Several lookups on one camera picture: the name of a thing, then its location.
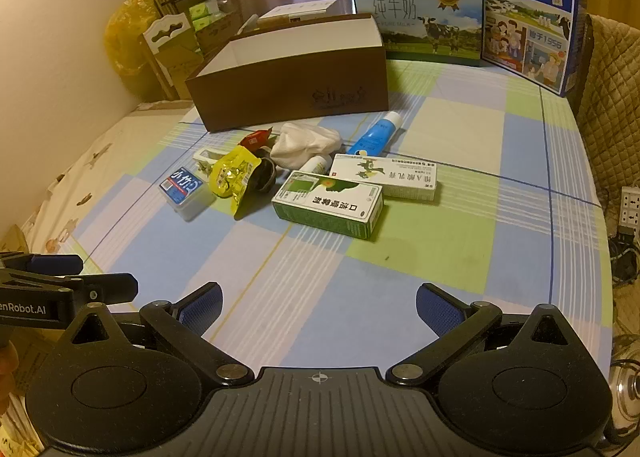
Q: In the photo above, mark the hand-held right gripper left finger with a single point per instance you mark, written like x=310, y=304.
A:
x=202, y=308

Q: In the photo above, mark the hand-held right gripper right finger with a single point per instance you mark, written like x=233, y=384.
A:
x=436, y=308

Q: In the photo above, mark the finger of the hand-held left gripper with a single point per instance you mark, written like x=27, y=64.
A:
x=55, y=264
x=110, y=287

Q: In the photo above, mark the blue white packet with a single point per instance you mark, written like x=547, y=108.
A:
x=181, y=189

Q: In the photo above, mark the yellow snack packet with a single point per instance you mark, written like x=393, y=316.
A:
x=232, y=172

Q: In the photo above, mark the white medicine box green print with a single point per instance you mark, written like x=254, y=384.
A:
x=387, y=177

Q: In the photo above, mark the small white plastic holder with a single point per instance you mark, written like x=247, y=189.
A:
x=204, y=159

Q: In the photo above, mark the green and white medicine box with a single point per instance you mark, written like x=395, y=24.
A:
x=325, y=204

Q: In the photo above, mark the red snack packet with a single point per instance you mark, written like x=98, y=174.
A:
x=254, y=139

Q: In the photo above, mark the blue and white tube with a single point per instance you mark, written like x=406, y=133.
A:
x=372, y=137

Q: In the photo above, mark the small white bottle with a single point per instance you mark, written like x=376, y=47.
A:
x=316, y=164

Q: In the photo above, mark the white cloth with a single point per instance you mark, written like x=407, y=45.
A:
x=307, y=139

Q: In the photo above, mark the person's left hand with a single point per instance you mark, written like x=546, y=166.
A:
x=7, y=359

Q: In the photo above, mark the plaid bed sheet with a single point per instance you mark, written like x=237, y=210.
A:
x=450, y=247

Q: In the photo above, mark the shiny metal pot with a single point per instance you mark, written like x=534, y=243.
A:
x=625, y=397

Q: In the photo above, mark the white power strip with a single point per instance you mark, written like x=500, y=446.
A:
x=630, y=204

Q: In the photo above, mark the yellow plastic bag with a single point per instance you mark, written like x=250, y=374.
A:
x=127, y=37

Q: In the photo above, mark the brown quilted cover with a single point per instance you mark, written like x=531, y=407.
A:
x=612, y=102

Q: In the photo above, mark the brown cardboard carton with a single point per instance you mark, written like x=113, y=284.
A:
x=217, y=34

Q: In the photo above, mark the green tissue packs in carton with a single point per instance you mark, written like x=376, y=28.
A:
x=205, y=12

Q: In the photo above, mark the light blue milk carton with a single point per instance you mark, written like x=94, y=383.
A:
x=420, y=17

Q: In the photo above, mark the dark blue milk carton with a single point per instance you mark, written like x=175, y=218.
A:
x=530, y=22

